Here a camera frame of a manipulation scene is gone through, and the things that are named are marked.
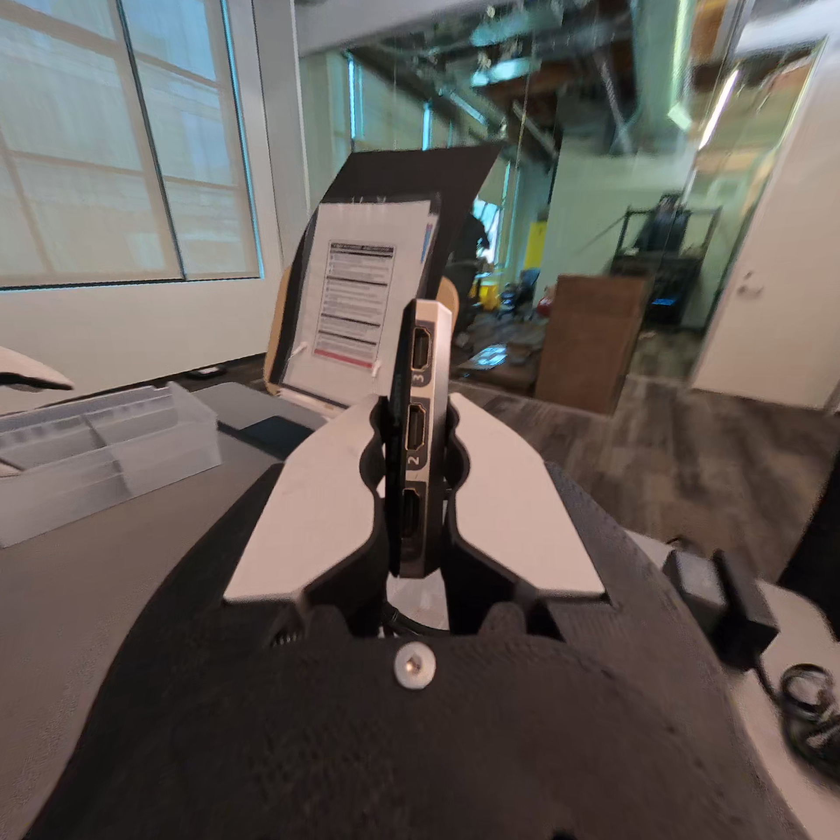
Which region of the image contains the large paned window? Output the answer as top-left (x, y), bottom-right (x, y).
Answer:
top-left (0, 0), bottom-right (266, 291)

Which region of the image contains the black cabinet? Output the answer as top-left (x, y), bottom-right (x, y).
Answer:
top-left (777, 453), bottom-right (840, 641)

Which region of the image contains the clear plastic organizer box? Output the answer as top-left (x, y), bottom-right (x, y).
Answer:
top-left (0, 382), bottom-right (221, 549)

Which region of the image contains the grey hdmi switch box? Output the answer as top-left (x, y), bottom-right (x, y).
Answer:
top-left (384, 298), bottom-right (455, 580)

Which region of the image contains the coiled black cord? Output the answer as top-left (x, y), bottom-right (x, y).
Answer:
top-left (774, 663), bottom-right (840, 778)

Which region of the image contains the clear acrylic sign holder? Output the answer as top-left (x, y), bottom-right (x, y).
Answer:
top-left (279, 192), bottom-right (442, 411)

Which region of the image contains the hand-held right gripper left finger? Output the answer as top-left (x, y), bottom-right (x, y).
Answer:
top-left (223, 394), bottom-right (395, 636)

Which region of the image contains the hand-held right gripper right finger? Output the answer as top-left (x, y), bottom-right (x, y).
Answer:
top-left (441, 392), bottom-right (606, 636)

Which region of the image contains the white door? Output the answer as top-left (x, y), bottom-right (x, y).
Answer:
top-left (689, 62), bottom-right (840, 411)

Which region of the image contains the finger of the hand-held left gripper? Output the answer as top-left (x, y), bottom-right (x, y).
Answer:
top-left (0, 346), bottom-right (75, 395)

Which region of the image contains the printed instruction sheet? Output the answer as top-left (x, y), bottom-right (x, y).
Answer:
top-left (312, 239), bottom-right (398, 362)

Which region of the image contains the black power adapter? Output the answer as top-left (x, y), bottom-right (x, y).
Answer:
top-left (663, 548), bottom-right (781, 670)

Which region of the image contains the black equipment rack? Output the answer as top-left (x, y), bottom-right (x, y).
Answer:
top-left (610, 193), bottom-right (723, 326)

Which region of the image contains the black wood-edged divider panel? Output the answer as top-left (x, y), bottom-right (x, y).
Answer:
top-left (262, 143), bottom-right (505, 421)

